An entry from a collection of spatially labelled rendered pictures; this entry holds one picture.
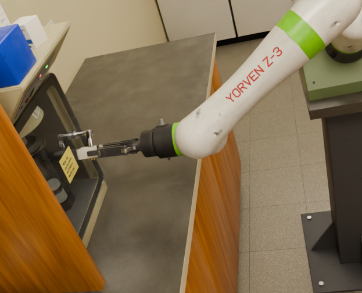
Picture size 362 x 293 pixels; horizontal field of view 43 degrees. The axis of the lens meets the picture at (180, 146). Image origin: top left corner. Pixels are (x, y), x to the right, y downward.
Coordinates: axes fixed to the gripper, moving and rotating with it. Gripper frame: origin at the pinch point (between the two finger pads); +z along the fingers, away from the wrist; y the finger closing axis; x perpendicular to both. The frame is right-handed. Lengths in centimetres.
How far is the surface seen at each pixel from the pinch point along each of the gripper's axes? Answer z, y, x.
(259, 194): -32, -136, 59
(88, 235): 4.7, 3.3, 23.6
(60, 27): -5.5, 12.5, -33.9
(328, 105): -69, -41, 2
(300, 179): -55, -144, 55
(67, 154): 3.5, 6.8, -1.4
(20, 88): -6.4, 37.6, -20.6
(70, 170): 3.5, 7.1, 3.1
